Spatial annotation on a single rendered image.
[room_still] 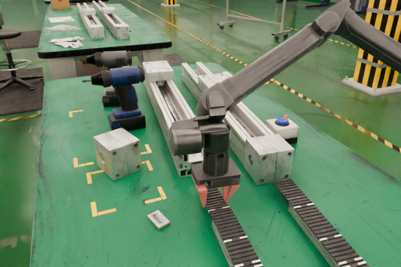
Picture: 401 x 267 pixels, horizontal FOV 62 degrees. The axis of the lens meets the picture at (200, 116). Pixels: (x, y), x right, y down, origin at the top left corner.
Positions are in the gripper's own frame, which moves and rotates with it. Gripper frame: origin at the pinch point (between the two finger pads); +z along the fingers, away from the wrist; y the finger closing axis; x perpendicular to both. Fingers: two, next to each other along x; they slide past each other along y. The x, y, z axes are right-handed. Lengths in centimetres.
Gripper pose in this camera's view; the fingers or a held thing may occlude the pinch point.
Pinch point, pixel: (213, 201)
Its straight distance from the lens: 81.4
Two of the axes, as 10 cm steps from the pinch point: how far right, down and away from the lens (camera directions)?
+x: 2.6, 4.1, -8.7
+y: -9.6, 0.9, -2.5
